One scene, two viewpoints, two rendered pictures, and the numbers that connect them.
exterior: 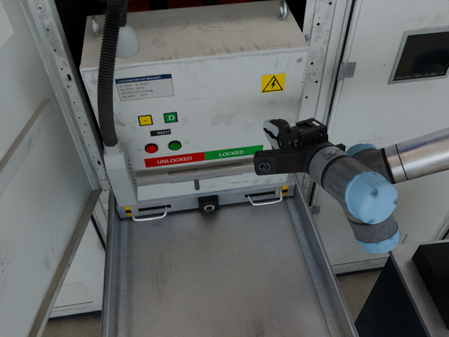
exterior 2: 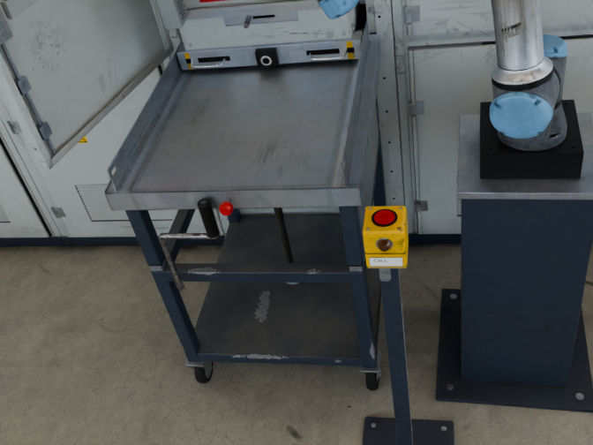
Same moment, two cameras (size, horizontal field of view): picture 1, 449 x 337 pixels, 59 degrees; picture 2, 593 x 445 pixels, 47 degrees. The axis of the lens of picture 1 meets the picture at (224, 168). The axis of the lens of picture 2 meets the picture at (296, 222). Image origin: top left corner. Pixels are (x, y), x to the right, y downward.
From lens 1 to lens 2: 1.11 m
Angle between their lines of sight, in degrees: 18
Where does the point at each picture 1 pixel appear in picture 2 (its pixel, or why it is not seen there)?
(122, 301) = (159, 123)
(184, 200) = (242, 51)
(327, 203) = (431, 98)
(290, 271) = (325, 113)
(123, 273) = (168, 106)
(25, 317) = (74, 113)
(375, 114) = not seen: outside the picture
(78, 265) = not seen: hidden behind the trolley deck
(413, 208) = not seen: hidden behind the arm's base
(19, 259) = (74, 56)
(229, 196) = (288, 50)
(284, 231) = (338, 86)
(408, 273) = (467, 136)
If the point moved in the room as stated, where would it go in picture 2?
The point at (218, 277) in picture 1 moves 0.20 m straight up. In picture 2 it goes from (253, 113) to (237, 44)
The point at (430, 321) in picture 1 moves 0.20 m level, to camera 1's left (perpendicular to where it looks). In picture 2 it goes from (465, 171) to (381, 167)
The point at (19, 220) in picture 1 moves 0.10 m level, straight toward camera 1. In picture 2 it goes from (78, 20) to (85, 34)
